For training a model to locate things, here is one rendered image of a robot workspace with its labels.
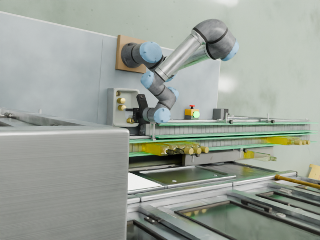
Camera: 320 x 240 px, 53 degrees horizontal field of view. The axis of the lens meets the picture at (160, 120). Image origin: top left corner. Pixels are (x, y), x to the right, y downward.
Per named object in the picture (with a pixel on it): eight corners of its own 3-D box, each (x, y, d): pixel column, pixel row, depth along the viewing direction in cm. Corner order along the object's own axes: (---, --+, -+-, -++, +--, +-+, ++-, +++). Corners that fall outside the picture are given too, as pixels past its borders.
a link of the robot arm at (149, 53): (139, 38, 186) (153, 35, 175) (154, 54, 193) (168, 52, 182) (128, 55, 182) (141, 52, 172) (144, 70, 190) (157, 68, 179)
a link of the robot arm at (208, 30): (218, 8, 146) (142, 85, 150) (230, 26, 152) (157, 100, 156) (206, 5, 156) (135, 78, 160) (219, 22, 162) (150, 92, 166)
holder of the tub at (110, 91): (106, 134, 193) (112, 135, 186) (107, 88, 191) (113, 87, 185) (131, 134, 202) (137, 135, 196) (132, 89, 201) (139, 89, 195)
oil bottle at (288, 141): (265, 142, 261) (298, 147, 238) (266, 135, 261) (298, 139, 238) (270, 142, 264) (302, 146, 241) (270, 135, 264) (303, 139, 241)
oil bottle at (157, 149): (141, 151, 192) (162, 156, 175) (142, 141, 192) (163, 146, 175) (149, 150, 196) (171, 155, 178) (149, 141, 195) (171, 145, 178)
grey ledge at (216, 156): (175, 163, 220) (186, 166, 211) (176, 150, 220) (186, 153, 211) (263, 155, 275) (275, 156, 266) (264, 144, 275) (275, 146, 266)
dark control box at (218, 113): (212, 118, 242) (220, 119, 236) (213, 108, 242) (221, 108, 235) (220, 118, 247) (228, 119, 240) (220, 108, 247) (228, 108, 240)
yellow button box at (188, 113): (184, 118, 226) (191, 119, 220) (184, 108, 226) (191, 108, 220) (191, 118, 231) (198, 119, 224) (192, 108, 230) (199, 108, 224)
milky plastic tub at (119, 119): (106, 125, 192) (113, 126, 185) (107, 87, 191) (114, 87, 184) (132, 125, 202) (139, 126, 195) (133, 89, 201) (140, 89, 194)
